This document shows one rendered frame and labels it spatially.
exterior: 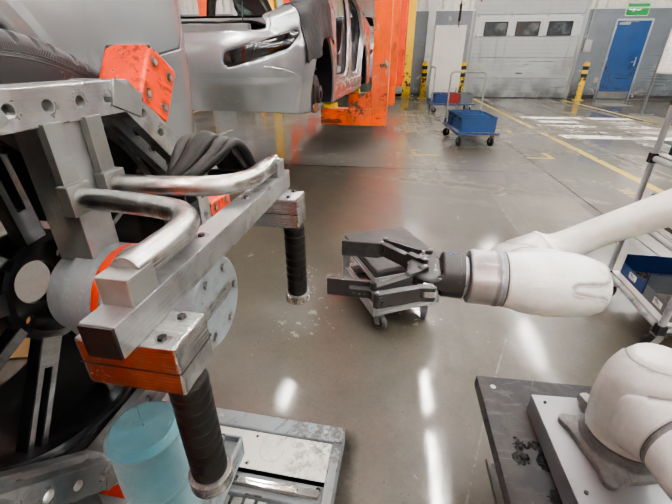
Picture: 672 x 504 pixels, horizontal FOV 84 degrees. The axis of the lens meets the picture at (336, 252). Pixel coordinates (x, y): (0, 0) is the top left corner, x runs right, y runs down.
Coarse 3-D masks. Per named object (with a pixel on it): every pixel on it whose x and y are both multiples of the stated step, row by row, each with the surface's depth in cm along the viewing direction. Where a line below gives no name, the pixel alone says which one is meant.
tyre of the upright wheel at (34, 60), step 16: (0, 32) 43; (16, 32) 45; (0, 48) 42; (16, 48) 44; (32, 48) 46; (48, 48) 48; (0, 64) 42; (16, 64) 44; (32, 64) 46; (48, 64) 48; (64, 64) 50; (80, 64) 53; (0, 80) 43; (16, 80) 44; (32, 80) 46; (48, 80) 48; (144, 160) 68; (112, 416) 65; (96, 432) 62; (80, 448) 58
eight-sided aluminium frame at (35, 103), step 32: (0, 96) 35; (32, 96) 38; (64, 96) 42; (96, 96) 46; (128, 96) 51; (0, 128) 35; (32, 128) 38; (128, 128) 57; (160, 128) 59; (160, 160) 65; (96, 448) 57; (0, 480) 42; (32, 480) 43; (64, 480) 46; (96, 480) 51
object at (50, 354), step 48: (0, 144) 45; (0, 192) 46; (0, 240) 50; (48, 240) 53; (0, 288) 47; (0, 336) 49; (48, 336) 54; (48, 384) 55; (96, 384) 68; (0, 432) 57; (48, 432) 55
